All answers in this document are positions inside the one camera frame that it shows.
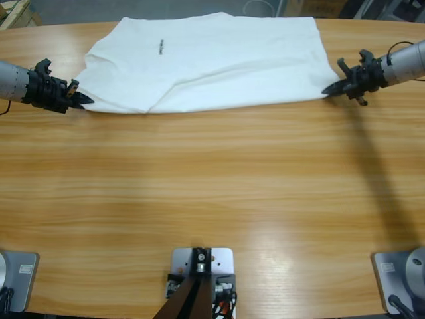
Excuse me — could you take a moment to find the white mount plate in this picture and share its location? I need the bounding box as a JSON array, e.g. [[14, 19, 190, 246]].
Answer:
[[171, 247, 237, 319]]

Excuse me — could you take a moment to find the grey metal equipment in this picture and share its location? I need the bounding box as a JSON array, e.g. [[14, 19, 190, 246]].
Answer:
[[341, 0, 425, 23]]

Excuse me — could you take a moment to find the black base cable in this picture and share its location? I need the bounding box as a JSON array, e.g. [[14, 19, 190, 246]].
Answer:
[[388, 294, 416, 316], [0, 287, 15, 313]]

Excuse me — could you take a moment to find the wooden crate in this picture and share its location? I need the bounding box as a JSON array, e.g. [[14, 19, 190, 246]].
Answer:
[[0, 0, 44, 31]]

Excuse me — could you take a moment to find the dark camera post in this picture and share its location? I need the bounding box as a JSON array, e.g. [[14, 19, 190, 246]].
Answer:
[[154, 247, 213, 319]]

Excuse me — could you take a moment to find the white t-shirt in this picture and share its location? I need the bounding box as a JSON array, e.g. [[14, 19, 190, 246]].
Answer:
[[71, 12, 341, 114]]

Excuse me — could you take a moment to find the cardboard box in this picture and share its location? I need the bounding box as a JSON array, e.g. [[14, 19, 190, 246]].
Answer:
[[284, 0, 349, 17]]

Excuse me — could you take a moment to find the orange and black cable bundle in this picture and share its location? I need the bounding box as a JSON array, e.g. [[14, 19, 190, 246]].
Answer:
[[212, 291, 238, 319]]

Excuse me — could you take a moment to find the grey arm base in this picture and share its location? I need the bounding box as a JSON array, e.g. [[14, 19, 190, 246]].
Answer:
[[371, 246, 425, 315], [0, 251, 40, 313]]

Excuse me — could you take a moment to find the small electronics module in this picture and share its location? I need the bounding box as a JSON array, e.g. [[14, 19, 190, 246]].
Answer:
[[214, 274, 237, 296], [165, 272, 183, 298]]

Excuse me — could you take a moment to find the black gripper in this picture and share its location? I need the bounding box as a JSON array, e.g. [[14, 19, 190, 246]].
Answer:
[[321, 58, 389, 107], [25, 70, 96, 114]]

